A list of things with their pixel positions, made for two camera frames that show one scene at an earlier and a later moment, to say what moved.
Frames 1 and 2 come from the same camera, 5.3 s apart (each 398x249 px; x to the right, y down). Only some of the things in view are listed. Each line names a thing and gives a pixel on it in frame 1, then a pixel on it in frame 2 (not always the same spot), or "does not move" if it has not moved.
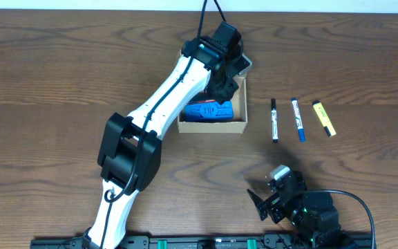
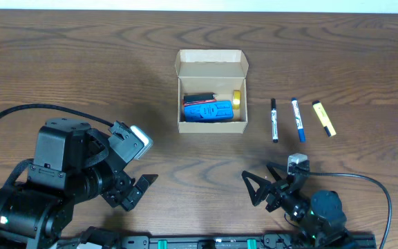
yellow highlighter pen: x=324 y=118 does not move
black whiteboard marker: x=274 y=121 does not move
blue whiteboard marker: x=302 y=136 does not move
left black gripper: x=226 y=92 to x=115 y=191
